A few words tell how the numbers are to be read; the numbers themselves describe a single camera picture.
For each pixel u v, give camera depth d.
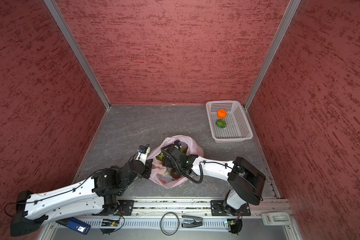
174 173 0.81
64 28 0.78
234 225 0.71
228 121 1.11
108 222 0.73
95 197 0.49
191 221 0.70
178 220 0.70
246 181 0.43
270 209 0.76
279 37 0.81
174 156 0.63
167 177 0.84
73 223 0.68
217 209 0.74
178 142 0.77
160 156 0.86
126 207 0.75
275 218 0.70
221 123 1.03
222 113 1.10
